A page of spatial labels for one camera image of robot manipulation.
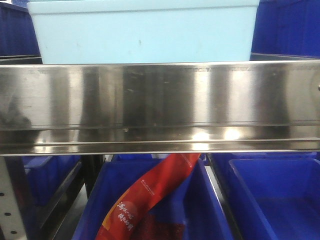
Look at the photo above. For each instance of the dark blue bin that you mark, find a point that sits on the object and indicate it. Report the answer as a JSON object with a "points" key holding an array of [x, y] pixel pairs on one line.
{"points": [[191, 212], [45, 174], [276, 199], [17, 33], [287, 27], [222, 159], [131, 157]]}

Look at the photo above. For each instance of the dark blue bin upper right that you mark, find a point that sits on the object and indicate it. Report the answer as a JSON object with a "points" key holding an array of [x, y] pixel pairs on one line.
{"points": [[287, 27]]}

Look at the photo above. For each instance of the dark blue bin upper left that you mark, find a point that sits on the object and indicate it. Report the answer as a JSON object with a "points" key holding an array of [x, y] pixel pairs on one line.
{"points": [[17, 33]]}

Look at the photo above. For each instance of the dark blue bin lower left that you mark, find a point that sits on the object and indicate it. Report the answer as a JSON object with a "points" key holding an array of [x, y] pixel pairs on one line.
{"points": [[45, 174]]}

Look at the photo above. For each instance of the white perforated shelf post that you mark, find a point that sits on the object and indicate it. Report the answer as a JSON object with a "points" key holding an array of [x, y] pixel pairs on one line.
{"points": [[11, 222]]}

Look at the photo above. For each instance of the metal divider rail left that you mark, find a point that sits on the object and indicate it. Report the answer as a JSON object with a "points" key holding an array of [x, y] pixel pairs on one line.
{"points": [[59, 218]]}

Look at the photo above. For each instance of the dark blue bin rear middle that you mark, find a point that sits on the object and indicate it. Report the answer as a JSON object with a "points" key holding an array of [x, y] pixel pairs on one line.
{"points": [[131, 157]]}

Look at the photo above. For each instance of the dark blue bin lower middle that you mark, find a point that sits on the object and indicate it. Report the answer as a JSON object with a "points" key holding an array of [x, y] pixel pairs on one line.
{"points": [[191, 212]]}

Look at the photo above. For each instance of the dark blue bin rear right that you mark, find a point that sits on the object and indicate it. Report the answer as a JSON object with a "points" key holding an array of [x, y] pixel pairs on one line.
{"points": [[222, 159]]}

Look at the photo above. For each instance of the red snack bag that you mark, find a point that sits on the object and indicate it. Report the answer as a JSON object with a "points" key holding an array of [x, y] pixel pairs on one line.
{"points": [[131, 207]]}

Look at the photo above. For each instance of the stainless steel shelf rail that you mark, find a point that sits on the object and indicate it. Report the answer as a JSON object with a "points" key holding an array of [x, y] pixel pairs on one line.
{"points": [[249, 106]]}

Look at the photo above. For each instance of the light blue plastic bin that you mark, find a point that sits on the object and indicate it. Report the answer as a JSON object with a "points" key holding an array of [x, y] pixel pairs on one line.
{"points": [[143, 31]]}

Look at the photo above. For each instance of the dark blue bin lower right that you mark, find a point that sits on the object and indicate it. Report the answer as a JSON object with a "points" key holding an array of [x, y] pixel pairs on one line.
{"points": [[276, 199]]}

